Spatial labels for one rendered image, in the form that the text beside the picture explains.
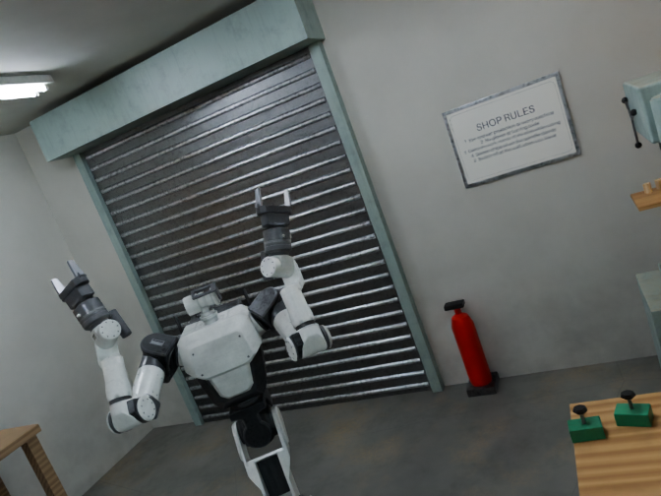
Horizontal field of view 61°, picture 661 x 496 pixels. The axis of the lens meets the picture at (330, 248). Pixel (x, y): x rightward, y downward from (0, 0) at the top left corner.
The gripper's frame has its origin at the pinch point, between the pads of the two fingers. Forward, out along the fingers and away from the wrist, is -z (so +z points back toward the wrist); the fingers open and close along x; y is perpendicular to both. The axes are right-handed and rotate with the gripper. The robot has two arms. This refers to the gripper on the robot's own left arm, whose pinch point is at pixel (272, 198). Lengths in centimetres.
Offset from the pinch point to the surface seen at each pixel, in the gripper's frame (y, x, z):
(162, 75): 163, -21, -122
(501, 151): 38, -170, -44
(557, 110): 7, -181, -57
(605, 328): 31, -228, 61
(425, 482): 74, -113, 127
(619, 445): -45, -96, 93
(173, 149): 207, -40, -92
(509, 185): 42, -178, -26
